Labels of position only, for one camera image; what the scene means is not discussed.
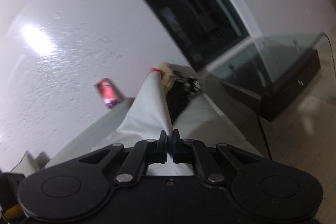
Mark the pink wall lamp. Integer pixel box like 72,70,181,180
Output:
96,78,122,109

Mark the red and black clothes pile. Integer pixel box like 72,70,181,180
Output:
150,62,201,124

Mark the white printed t-shirt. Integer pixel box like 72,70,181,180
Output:
92,69,197,177

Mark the grey sofa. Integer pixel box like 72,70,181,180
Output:
11,95,261,176

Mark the dark window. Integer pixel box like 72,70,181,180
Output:
145,0,249,71

